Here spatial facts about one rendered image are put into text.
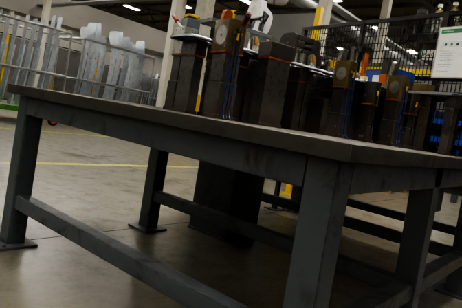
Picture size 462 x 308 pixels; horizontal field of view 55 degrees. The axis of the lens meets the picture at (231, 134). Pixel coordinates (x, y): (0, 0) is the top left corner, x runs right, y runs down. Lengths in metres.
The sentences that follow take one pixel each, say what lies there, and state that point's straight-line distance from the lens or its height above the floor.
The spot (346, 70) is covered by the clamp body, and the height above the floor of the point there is 1.00.
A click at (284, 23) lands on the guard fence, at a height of 1.84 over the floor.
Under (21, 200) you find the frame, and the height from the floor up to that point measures 0.22.
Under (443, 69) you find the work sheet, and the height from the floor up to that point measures 1.20.
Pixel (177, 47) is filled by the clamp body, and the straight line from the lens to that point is 1.95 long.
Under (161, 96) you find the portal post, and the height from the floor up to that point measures 0.89.
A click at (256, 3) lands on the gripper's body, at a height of 1.31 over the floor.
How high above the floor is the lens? 0.71
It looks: 2 degrees down
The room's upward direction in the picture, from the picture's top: 9 degrees clockwise
